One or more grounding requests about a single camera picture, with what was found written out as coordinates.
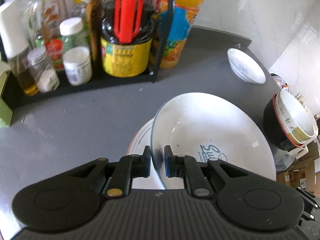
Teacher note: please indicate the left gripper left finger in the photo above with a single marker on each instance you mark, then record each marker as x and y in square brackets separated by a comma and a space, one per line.
[119, 176]

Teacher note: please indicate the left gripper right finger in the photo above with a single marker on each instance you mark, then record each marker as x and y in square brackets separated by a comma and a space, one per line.
[187, 168]

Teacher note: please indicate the white plate sweet print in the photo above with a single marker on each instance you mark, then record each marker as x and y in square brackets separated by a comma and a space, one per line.
[208, 127]

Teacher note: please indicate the red and black bowl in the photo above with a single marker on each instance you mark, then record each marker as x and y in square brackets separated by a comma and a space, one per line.
[274, 130]

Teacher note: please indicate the white plate bakery print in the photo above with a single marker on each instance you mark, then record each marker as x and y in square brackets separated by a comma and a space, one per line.
[245, 67]

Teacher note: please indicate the cardboard boxes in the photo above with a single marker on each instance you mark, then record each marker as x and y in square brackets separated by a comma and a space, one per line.
[302, 172]

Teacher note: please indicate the small white cap jar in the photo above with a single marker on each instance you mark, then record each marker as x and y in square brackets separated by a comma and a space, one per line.
[77, 65]

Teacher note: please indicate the glass spice jar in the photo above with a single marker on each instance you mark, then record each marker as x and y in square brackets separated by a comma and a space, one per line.
[42, 70]

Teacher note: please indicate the green tissue box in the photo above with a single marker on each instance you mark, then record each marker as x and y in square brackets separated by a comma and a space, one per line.
[5, 111]

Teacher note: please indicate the black metal shelf rack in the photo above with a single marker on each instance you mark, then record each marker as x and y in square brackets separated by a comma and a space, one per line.
[15, 96]

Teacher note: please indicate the amber vinegar bottle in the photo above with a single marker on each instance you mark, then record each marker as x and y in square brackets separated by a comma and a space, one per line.
[91, 13]

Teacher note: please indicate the orange juice bottle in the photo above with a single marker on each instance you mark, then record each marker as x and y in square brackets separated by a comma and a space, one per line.
[184, 15]

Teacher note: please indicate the clear oil bottle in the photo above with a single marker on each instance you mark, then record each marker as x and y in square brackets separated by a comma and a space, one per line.
[14, 35]

